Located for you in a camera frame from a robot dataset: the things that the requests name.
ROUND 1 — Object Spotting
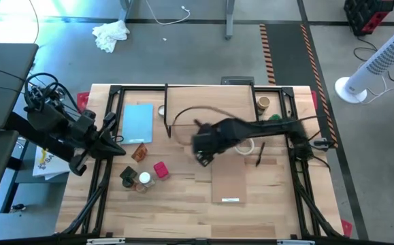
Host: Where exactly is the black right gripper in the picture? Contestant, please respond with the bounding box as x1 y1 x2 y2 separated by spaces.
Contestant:
190 121 227 168

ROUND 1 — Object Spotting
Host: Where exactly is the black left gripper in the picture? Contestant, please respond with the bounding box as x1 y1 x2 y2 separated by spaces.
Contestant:
76 109 127 161

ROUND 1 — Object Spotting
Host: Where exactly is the brown cardboard sheet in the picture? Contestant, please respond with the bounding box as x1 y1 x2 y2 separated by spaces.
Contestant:
211 154 248 204

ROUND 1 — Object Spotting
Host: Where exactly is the orange taco seasoning packet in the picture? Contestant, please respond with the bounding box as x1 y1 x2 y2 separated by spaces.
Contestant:
131 142 149 163

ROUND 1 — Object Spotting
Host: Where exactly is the masking tape roll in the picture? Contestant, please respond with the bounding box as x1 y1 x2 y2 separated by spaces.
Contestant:
233 137 255 157

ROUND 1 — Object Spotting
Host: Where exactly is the red-lidded patterned spice tin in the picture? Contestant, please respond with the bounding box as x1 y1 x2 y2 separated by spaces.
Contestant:
153 161 170 180

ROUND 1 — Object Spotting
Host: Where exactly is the black-lidded spice jar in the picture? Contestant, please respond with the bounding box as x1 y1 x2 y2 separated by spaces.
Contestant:
119 165 138 189

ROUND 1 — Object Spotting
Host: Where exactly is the white-lidded spice jar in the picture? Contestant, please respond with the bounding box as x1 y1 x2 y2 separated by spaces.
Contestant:
137 171 156 189

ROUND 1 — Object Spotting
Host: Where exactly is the wooden shelf black metal frame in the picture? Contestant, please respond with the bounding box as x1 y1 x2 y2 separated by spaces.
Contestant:
163 83 261 139

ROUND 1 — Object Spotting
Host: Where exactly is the gold-lidded furikake jar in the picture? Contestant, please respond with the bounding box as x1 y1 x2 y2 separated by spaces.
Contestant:
256 95 272 116

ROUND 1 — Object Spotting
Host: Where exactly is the light blue board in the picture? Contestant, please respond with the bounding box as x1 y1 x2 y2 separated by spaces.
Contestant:
120 103 154 145

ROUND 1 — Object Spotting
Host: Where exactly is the printed white paper sheet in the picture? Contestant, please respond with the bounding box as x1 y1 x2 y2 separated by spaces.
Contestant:
32 146 72 181

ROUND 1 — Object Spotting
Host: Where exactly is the grey floor outlet box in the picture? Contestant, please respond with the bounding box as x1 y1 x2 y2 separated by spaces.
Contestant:
220 76 255 86

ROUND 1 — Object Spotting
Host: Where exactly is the white crumpled cloth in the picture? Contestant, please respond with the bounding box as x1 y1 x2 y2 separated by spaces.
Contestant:
91 19 131 54

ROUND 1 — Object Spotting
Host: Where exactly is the grey metal desk leg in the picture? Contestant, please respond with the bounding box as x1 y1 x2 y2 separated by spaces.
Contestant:
118 0 133 22
225 0 235 40

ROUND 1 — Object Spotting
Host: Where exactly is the dark mat with orange stripes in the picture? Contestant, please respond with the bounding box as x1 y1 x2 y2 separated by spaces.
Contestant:
259 22 340 149

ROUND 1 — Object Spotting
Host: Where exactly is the white tower fan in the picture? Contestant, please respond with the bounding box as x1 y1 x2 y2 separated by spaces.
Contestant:
333 24 394 105

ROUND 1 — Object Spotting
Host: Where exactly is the black and red crate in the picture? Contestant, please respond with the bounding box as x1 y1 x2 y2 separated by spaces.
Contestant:
343 0 394 37

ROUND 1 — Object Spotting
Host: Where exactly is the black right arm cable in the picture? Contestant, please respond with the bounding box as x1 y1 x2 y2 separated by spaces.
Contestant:
172 104 238 147

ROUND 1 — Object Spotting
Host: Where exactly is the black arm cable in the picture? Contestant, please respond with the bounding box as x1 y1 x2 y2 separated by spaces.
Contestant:
24 72 70 113
172 104 238 147

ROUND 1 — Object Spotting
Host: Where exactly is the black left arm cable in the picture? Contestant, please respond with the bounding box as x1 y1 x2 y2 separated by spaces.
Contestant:
24 72 70 113

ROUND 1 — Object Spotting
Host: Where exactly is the silver metal bracket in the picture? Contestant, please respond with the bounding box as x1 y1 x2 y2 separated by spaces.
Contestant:
86 238 126 245
277 239 316 245

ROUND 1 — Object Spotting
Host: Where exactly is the white cable with plug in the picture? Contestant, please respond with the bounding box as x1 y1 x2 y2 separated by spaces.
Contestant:
144 0 191 27

